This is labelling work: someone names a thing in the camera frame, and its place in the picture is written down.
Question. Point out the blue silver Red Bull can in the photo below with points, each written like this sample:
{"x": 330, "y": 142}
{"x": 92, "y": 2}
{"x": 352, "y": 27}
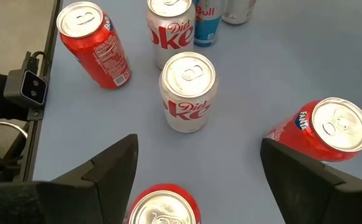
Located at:
{"x": 208, "y": 28}

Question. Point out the black table frame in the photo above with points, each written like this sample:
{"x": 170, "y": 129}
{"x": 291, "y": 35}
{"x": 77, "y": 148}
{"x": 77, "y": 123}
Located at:
{"x": 49, "y": 46}

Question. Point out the red Fanta strawberry can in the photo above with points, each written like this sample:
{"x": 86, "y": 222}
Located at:
{"x": 165, "y": 208}
{"x": 99, "y": 56}
{"x": 339, "y": 127}

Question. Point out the silver Diet Coke can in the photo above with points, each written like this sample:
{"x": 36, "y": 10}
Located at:
{"x": 171, "y": 40}
{"x": 238, "y": 12}
{"x": 187, "y": 93}

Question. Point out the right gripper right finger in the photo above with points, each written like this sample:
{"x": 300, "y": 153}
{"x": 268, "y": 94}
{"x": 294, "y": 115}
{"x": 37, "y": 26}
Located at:
{"x": 308, "y": 193}

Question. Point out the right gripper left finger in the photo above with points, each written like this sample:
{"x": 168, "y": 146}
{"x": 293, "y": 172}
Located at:
{"x": 106, "y": 186}

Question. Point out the grey table-level camera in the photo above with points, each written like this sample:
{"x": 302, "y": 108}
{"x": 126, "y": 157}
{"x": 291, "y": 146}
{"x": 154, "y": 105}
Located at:
{"x": 28, "y": 88}

